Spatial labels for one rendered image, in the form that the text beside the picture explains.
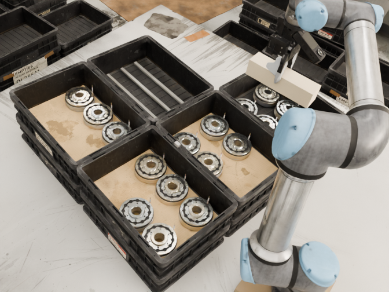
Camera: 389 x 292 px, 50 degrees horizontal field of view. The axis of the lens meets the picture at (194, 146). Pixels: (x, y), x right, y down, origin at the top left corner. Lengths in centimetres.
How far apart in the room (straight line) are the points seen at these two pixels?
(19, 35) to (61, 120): 108
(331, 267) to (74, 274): 74
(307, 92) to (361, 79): 36
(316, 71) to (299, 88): 137
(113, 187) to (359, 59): 80
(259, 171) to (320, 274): 45
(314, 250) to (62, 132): 90
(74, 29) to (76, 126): 131
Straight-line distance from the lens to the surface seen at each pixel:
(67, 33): 273
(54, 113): 158
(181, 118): 147
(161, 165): 137
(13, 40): 251
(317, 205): 162
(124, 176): 137
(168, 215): 130
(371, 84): 103
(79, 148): 146
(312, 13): 114
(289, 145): 88
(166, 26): 223
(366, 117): 96
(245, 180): 142
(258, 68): 143
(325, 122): 90
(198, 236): 116
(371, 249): 161
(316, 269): 118
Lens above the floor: 194
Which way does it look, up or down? 49 degrees down
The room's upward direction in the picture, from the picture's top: 11 degrees clockwise
